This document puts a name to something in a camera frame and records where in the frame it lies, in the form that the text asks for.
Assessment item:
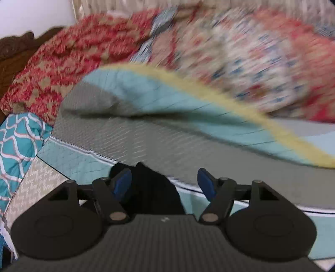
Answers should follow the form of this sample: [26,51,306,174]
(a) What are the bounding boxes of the black pants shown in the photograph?
[109,162,185,217]

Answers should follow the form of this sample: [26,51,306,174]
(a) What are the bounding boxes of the teal grey patchwork quilt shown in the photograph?
[0,63,335,272]

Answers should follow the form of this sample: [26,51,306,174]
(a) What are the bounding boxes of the teal white patterned pillow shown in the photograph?
[0,113,52,215]

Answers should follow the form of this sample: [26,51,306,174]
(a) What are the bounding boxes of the red beige patterned blanket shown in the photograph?
[1,9,160,125]

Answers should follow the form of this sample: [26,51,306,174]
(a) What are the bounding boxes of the floral patchwork blanket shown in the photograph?
[131,5,334,122]

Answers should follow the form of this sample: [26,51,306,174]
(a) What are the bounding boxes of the carved wooden headboard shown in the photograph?
[0,25,66,125]

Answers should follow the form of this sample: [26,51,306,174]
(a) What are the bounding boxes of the beige patterned curtain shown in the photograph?
[72,0,334,24]

